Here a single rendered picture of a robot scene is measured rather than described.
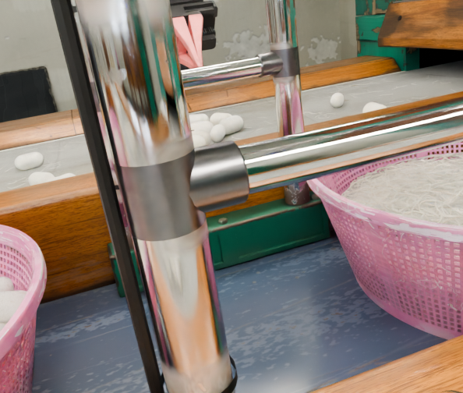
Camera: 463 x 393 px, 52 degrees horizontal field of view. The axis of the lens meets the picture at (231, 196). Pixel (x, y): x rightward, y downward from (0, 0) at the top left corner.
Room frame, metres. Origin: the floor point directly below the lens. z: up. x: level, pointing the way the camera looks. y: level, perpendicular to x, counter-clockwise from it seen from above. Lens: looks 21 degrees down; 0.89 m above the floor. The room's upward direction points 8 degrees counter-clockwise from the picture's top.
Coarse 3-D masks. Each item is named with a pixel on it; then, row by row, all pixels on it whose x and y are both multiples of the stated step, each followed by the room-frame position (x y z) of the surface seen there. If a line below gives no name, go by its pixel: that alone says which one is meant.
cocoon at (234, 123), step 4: (232, 116) 0.59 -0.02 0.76; (236, 116) 0.59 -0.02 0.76; (224, 120) 0.58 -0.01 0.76; (228, 120) 0.58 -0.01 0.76; (232, 120) 0.58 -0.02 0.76; (236, 120) 0.59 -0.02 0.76; (240, 120) 0.59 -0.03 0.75; (220, 124) 0.58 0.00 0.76; (224, 124) 0.58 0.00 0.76; (228, 124) 0.58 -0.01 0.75; (232, 124) 0.58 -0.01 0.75; (236, 124) 0.58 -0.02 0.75; (240, 124) 0.59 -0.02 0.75; (224, 128) 0.58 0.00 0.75; (228, 128) 0.58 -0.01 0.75; (232, 128) 0.58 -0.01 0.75; (236, 128) 0.58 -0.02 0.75; (240, 128) 0.59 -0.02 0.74; (228, 132) 0.58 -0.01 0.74; (232, 132) 0.58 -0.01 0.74
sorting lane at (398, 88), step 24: (408, 72) 0.85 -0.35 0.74; (312, 96) 0.76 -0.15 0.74; (360, 96) 0.70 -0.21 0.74; (384, 96) 0.68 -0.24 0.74; (408, 96) 0.65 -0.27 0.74; (432, 96) 0.63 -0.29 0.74; (264, 120) 0.63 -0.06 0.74; (312, 120) 0.60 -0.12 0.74; (48, 144) 0.68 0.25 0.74; (72, 144) 0.66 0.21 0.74; (0, 168) 0.58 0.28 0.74; (48, 168) 0.54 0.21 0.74; (72, 168) 0.53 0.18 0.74; (0, 192) 0.48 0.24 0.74
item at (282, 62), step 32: (288, 0) 0.39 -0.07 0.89; (288, 32) 0.39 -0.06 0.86; (224, 64) 0.38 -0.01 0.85; (256, 64) 0.39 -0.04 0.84; (288, 64) 0.39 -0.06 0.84; (96, 96) 0.35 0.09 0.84; (288, 96) 0.39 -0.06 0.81; (288, 128) 0.39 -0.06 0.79; (288, 192) 0.39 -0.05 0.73; (224, 224) 0.37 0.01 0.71; (256, 224) 0.37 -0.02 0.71; (288, 224) 0.38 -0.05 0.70; (320, 224) 0.39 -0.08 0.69; (224, 256) 0.36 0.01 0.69; (256, 256) 0.37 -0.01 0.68
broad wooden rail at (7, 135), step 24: (312, 72) 0.85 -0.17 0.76; (336, 72) 0.85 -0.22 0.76; (360, 72) 0.85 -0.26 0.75; (384, 72) 0.86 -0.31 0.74; (192, 96) 0.78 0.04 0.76; (216, 96) 0.79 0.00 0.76; (240, 96) 0.79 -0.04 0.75; (264, 96) 0.79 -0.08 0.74; (24, 120) 0.77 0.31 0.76; (48, 120) 0.74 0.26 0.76; (72, 120) 0.73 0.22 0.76; (0, 144) 0.69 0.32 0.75; (24, 144) 0.69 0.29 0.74
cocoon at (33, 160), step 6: (18, 156) 0.55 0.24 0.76; (24, 156) 0.55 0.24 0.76; (30, 156) 0.55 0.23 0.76; (36, 156) 0.55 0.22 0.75; (42, 156) 0.56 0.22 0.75; (18, 162) 0.54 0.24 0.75; (24, 162) 0.55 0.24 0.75; (30, 162) 0.55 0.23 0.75; (36, 162) 0.55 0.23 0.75; (42, 162) 0.56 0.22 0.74; (18, 168) 0.55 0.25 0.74; (24, 168) 0.55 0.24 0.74; (30, 168) 0.55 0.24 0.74
